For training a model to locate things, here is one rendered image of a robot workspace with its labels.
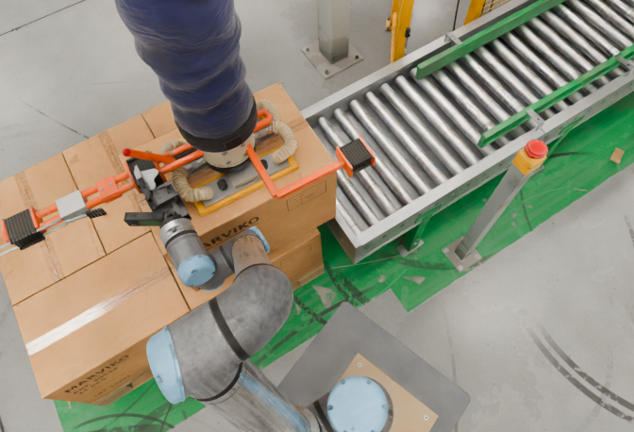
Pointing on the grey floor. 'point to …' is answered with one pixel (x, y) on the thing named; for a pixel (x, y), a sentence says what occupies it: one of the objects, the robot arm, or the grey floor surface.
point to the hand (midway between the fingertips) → (139, 175)
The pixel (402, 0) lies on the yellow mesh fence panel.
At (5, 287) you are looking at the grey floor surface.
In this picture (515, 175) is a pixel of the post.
